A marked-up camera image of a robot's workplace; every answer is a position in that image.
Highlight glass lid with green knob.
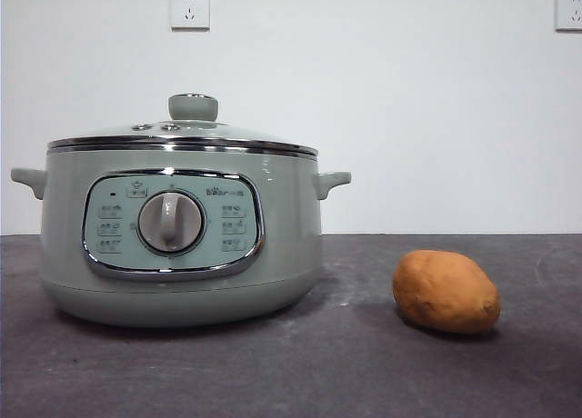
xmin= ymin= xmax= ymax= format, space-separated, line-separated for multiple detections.
xmin=47 ymin=92 xmax=318 ymax=158

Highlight pale green electric cooking pot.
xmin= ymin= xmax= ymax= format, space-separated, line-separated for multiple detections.
xmin=10 ymin=145 xmax=352 ymax=329

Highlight brown potato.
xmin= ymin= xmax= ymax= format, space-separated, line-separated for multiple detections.
xmin=392 ymin=248 xmax=501 ymax=335

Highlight white wall socket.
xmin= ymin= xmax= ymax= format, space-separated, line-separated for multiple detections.
xmin=170 ymin=0 xmax=212 ymax=32
xmin=554 ymin=0 xmax=582 ymax=33

